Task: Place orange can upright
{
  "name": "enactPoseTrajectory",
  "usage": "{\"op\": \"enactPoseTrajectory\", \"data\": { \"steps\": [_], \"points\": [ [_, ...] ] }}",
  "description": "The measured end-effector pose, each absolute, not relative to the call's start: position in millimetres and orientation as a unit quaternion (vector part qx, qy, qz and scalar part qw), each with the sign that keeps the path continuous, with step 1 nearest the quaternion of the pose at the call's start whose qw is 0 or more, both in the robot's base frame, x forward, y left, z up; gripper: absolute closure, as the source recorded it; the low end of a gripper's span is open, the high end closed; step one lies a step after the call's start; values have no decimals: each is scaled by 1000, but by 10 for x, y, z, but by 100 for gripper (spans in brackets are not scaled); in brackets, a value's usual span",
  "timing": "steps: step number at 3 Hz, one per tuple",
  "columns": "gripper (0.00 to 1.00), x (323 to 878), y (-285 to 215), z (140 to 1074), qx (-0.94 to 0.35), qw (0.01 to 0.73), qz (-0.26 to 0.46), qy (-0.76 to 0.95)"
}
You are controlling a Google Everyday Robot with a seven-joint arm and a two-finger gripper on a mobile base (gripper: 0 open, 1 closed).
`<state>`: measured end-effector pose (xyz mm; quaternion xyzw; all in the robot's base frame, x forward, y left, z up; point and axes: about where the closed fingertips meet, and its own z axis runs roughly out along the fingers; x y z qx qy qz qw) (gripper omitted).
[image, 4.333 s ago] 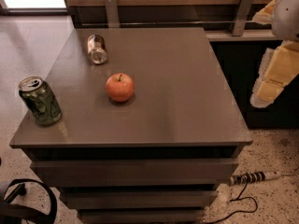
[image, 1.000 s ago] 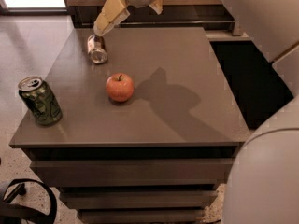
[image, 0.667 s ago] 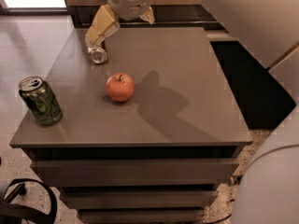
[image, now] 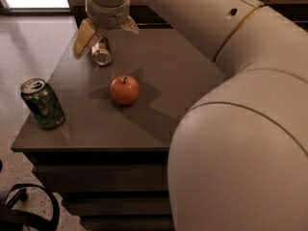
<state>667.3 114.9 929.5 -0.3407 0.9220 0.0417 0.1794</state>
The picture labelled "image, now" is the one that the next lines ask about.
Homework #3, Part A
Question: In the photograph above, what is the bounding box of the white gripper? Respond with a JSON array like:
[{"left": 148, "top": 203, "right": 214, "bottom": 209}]
[{"left": 73, "top": 0, "right": 140, "bottom": 58}]

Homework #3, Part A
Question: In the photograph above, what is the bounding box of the grey drawer cabinet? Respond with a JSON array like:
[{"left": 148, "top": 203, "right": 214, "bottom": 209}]
[{"left": 12, "top": 29, "right": 224, "bottom": 231}]

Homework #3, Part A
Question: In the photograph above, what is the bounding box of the red apple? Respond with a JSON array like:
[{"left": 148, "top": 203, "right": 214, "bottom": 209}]
[{"left": 110, "top": 75, "right": 140, "bottom": 106}]

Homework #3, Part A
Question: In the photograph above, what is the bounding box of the green soda can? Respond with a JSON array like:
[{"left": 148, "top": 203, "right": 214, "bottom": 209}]
[{"left": 20, "top": 78, "right": 65, "bottom": 129}]

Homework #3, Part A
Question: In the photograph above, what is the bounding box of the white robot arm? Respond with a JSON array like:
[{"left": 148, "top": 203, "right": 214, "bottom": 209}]
[{"left": 73, "top": 0, "right": 308, "bottom": 231}]

